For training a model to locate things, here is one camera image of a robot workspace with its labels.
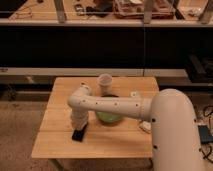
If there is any blue foot pedal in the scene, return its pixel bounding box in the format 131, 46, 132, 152
198, 125, 213, 144

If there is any wooden table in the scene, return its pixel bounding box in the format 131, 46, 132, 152
31, 77, 152, 161

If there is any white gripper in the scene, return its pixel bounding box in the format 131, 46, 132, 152
70, 112, 88, 130

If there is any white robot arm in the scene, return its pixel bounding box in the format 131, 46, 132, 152
68, 84, 205, 171

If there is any green bowl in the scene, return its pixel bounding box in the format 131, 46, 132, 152
95, 94, 123, 124

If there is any basket of items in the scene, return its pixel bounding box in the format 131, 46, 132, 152
113, 0, 175, 19

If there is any black rectangular eraser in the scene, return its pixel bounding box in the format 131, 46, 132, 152
72, 126, 87, 142

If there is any black floor cable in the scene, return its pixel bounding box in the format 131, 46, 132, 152
198, 105, 213, 166

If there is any white small box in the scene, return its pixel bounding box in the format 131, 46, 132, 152
139, 121, 151, 134

